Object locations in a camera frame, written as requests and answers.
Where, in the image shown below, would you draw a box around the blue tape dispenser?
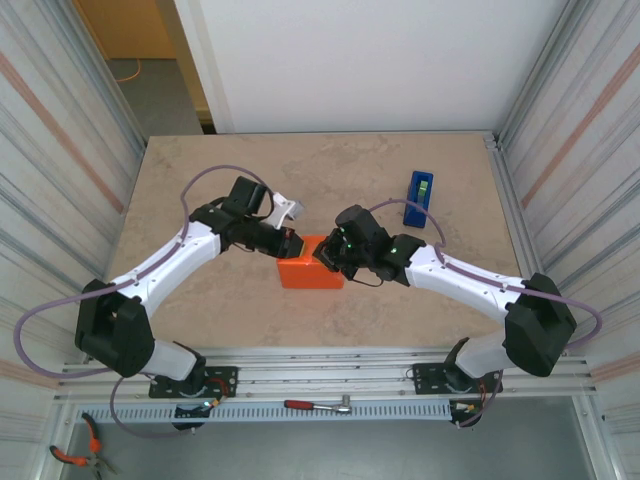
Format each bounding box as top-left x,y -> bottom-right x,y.
402,170 -> 435,229

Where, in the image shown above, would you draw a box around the thin black camera cable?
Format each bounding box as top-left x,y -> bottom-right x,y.
347,272 -> 386,289

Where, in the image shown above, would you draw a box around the aluminium mounting rail frame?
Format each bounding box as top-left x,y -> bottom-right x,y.
54,344 -> 599,406

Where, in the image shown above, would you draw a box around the aluminium side rail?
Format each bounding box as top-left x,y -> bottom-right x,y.
482,130 -> 569,357

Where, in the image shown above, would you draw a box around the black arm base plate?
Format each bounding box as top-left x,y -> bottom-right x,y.
413,360 -> 501,396
148,365 -> 239,400

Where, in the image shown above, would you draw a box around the red-handled ratchet wrench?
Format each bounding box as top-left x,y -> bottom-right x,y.
283,394 -> 353,414

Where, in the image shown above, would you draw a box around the slotted grey cable duct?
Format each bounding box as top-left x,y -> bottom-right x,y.
74,402 -> 454,424

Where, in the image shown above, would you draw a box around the orange floor cable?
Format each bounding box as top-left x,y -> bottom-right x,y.
115,58 -> 144,84

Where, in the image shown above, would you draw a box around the black connector bracket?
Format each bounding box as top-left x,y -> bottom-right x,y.
448,398 -> 485,430
172,398 -> 221,432

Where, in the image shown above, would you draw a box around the orange-handled pliers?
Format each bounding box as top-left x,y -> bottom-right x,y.
48,412 -> 119,476

